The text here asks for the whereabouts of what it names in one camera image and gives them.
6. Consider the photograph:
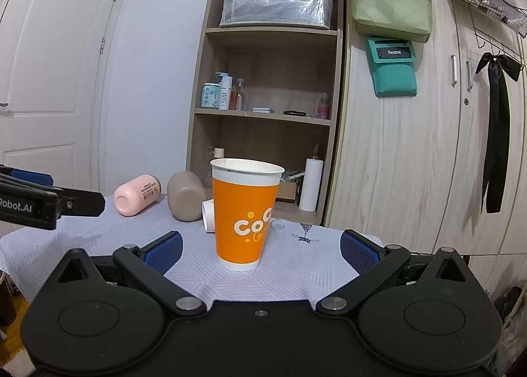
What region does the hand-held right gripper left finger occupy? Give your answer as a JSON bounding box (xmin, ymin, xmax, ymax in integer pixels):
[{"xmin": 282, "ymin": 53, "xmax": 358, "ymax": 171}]
[{"xmin": 39, "ymin": 231, "xmax": 207, "ymax": 319}]

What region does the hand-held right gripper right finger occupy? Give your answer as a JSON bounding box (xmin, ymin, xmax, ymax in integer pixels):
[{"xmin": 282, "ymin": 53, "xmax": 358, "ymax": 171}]
[{"xmin": 316, "ymin": 229, "xmax": 491, "ymax": 319}]

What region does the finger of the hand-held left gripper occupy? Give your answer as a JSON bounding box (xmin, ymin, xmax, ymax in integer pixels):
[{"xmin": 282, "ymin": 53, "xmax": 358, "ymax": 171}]
[
  {"xmin": 0, "ymin": 164, "xmax": 63, "ymax": 193},
  {"xmin": 55, "ymin": 190, "xmax": 106, "ymax": 220}
]

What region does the orange paper cup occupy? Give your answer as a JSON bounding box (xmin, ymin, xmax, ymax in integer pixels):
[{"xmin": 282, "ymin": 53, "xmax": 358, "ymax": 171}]
[{"xmin": 210, "ymin": 158, "xmax": 286, "ymax": 271}]

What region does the white cup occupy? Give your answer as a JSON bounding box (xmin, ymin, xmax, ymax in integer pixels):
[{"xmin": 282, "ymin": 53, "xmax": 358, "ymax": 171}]
[{"xmin": 201, "ymin": 198, "xmax": 216, "ymax": 234}]

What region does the white patterned tablecloth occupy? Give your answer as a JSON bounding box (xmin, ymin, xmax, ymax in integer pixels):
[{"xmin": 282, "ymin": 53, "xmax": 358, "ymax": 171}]
[{"xmin": 0, "ymin": 194, "xmax": 385, "ymax": 308}]

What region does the pink cylindrical bottle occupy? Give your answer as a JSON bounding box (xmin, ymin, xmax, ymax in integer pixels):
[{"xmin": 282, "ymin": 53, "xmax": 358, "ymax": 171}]
[{"xmin": 113, "ymin": 175, "xmax": 162, "ymax": 217}]

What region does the beige round bottle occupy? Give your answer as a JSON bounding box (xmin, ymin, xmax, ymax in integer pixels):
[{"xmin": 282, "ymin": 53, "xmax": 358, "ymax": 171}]
[{"xmin": 167, "ymin": 170, "xmax": 212, "ymax": 222}]

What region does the white paper roll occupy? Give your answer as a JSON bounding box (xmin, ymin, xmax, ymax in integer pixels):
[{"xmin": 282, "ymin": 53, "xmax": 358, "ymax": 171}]
[{"xmin": 298, "ymin": 158, "xmax": 324, "ymax": 212}]

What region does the dark bin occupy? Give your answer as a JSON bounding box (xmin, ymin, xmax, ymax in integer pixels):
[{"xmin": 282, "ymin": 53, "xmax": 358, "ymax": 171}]
[{"xmin": 0, "ymin": 271, "xmax": 22, "ymax": 327}]

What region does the small cardboard box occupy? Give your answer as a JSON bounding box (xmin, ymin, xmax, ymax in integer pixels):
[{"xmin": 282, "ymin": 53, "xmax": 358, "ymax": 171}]
[{"xmin": 276, "ymin": 179, "xmax": 298, "ymax": 202}]

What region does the light wood wardrobe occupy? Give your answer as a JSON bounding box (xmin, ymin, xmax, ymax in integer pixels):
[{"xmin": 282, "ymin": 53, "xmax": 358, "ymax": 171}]
[{"xmin": 322, "ymin": 0, "xmax": 527, "ymax": 293}]

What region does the white door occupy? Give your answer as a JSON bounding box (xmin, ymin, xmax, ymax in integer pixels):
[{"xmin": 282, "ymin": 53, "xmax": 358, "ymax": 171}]
[{"xmin": 0, "ymin": 0, "xmax": 126, "ymax": 207}]

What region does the dark cloth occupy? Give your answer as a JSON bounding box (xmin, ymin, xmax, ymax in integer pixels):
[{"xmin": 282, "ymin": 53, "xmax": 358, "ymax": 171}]
[{"xmin": 491, "ymin": 285, "xmax": 527, "ymax": 330}]

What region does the white tube bottle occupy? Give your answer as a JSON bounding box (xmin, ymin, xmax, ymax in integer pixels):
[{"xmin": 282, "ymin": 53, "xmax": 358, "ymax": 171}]
[{"xmin": 219, "ymin": 76, "xmax": 234, "ymax": 111}]

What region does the orange liquid bottle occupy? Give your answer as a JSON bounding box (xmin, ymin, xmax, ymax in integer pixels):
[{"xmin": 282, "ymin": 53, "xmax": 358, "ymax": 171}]
[{"xmin": 230, "ymin": 78, "xmax": 247, "ymax": 112}]

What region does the teal fabric bag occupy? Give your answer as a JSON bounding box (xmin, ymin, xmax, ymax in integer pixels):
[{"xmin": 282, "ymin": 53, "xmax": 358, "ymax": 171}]
[{"xmin": 366, "ymin": 36, "xmax": 419, "ymax": 97}]

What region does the black ribbon bow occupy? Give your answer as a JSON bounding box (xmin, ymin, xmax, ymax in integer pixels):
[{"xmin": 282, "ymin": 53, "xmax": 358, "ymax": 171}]
[{"xmin": 475, "ymin": 52, "xmax": 525, "ymax": 214}]

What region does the wooden shelf unit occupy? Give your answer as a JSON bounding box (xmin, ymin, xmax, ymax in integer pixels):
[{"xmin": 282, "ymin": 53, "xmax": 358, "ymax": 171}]
[{"xmin": 185, "ymin": 0, "xmax": 345, "ymax": 226}]

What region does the green fabric bag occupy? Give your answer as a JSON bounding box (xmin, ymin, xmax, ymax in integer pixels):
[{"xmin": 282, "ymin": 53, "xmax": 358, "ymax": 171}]
[{"xmin": 349, "ymin": 0, "xmax": 434, "ymax": 44}]

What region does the plastic-wrapped grey box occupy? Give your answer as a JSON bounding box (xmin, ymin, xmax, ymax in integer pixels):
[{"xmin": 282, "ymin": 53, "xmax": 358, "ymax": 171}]
[{"xmin": 219, "ymin": 0, "xmax": 334, "ymax": 30}]

